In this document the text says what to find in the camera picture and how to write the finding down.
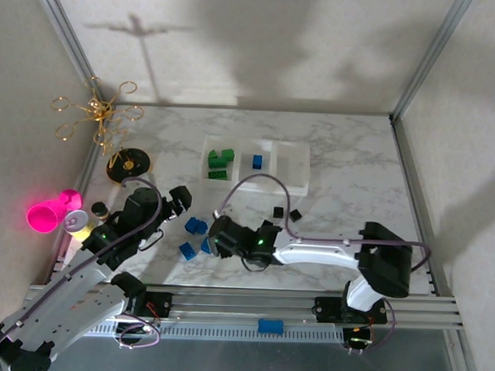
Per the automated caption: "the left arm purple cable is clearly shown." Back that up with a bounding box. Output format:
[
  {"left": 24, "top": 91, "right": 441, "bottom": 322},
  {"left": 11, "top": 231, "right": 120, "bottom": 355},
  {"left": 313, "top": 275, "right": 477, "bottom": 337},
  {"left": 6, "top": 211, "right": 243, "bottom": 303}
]
[{"left": 0, "top": 171, "right": 168, "bottom": 366}]

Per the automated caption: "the small circuit board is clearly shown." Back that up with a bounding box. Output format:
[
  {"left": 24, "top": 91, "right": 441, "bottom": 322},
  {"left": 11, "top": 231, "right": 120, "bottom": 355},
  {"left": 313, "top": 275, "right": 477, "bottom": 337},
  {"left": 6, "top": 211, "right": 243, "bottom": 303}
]
[{"left": 345, "top": 326, "right": 376, "bottom": 349}]

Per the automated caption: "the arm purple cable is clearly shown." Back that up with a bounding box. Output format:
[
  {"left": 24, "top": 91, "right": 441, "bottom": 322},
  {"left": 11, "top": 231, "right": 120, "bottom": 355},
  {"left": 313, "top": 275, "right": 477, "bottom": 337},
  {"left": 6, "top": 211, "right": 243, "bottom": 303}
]
[
  {"left": 208, "top": 172, "right": 436, "bottom": 359},
  {"left": 0, "top": 171, "right": 168, "bottom": 366}
]

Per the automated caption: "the dark lidded spice jar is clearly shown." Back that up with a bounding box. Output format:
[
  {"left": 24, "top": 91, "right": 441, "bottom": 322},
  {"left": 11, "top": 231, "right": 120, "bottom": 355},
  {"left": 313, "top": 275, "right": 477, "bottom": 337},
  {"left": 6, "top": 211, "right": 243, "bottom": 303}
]
[{"left": 90, "top": 201, "right": 112, "bottom": 222}]

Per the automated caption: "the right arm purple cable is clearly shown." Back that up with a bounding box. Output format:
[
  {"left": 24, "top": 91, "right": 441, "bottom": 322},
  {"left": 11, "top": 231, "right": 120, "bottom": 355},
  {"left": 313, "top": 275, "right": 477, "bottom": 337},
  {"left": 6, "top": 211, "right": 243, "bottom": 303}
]
[{"left": 208, "top": 172, "right": 436, "bottom": 359}]

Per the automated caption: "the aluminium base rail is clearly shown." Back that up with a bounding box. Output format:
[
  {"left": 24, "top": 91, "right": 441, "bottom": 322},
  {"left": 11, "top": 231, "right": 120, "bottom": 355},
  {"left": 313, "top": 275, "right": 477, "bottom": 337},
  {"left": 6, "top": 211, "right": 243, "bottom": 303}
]
[{"left": 27, "top": 282, "right": 460, "bottom": 332}]

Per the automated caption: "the grey slotted cable duct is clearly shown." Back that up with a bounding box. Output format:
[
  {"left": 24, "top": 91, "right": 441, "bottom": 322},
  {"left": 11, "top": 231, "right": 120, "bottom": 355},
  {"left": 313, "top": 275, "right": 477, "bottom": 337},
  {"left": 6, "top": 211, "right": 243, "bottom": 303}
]
[{"left": 83, "top": 320, "right": 345, "bottom": 347}]

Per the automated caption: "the gold wire glass rack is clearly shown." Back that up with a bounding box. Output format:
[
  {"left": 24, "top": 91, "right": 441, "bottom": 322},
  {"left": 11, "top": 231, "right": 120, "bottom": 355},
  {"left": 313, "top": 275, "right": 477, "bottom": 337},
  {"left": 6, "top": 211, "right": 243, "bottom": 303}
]
[{"left": 47, "top": 75, "right": 157, "bottom": 187}]

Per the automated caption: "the pink plastic goblet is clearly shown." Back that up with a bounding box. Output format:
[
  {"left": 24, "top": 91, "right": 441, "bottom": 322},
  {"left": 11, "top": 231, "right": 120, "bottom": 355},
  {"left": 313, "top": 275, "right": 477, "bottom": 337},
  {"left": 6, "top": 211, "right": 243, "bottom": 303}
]
[{"left": 24, "top": 187, "right": 85, "bottom": 237}]

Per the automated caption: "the aluminium frame post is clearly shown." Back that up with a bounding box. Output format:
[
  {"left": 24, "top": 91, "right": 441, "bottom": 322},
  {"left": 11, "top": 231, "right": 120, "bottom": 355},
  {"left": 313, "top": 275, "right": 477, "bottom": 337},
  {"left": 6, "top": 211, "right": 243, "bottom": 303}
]
[
  {"left": 389, "top": 0, "right": 475, "bottom": 125},
  {"left": 25, "top": 0, "right": 102, "bottom": 103}
]

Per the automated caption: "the aluminium table side rail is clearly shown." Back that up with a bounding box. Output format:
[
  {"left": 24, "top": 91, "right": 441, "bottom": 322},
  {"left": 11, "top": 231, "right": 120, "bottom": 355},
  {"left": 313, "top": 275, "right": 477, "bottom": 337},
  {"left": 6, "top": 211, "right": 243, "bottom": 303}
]
[{"left": 384, "top": 115, "right": 465, "bottom": 302}]

